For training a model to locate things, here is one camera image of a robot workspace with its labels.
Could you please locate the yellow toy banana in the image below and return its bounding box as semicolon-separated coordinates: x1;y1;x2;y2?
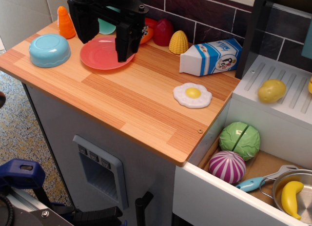
281;181;304;220

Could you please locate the black clamp bar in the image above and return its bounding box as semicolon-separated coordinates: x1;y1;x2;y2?
52;203;122;226

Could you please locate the grey ridged drainboard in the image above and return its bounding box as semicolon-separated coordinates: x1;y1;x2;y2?
233;56;312;130

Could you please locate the red toy chili pepper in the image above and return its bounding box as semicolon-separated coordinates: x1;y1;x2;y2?
145;18;158;29

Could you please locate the yellow toy corn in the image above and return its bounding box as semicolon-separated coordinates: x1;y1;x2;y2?
169;30;189;54

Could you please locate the blue white milk carton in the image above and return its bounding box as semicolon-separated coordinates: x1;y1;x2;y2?
179;39;242;76

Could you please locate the grey toy ice dispenser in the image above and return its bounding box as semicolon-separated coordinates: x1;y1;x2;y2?
73;135;128;210

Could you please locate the green toy cabbage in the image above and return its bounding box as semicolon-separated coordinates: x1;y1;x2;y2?
219;122;260;161

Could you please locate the dark red toy pepper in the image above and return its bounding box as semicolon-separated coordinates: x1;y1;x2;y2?
153;19;174;46

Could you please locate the teal handled toy utensil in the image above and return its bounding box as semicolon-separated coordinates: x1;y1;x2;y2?
236;164;298;192

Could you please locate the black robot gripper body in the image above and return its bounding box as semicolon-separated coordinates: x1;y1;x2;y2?
68;0;148;29

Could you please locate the orange toy vegetable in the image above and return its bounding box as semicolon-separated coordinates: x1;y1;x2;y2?
140;28;154;44

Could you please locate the black cabinet door handle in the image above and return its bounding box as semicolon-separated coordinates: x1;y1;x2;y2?
135;191;154;226

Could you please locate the yellow toy at right edge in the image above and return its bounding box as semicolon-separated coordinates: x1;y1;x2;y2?
308;78;312;94

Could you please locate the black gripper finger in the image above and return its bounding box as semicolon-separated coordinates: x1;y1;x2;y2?
115;23;142;62
73;13;99;44

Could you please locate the steel toy pot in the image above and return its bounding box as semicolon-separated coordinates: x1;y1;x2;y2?
261;169;312;226

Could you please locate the light blue upturned bowl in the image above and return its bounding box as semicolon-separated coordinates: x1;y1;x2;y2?
29;34;71;68

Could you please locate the toy fried egg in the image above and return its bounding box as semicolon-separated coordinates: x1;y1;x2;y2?
173;82;213;109

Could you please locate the teal plastic plate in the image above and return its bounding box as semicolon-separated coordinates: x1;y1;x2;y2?
98;19;116;35

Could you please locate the yellow toy potato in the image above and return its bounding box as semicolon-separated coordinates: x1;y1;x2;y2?
257;79;287;103

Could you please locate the orange toy carrot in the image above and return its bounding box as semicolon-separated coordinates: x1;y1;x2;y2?
58;6;76;39

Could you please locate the purple striped toy onion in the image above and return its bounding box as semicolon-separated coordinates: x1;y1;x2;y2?
209;151;246;184

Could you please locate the pink plastic plate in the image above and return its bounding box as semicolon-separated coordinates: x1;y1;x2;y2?
80;36;135;70

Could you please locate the blue clamp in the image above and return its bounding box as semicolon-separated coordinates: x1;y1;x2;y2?
0;158;45;191

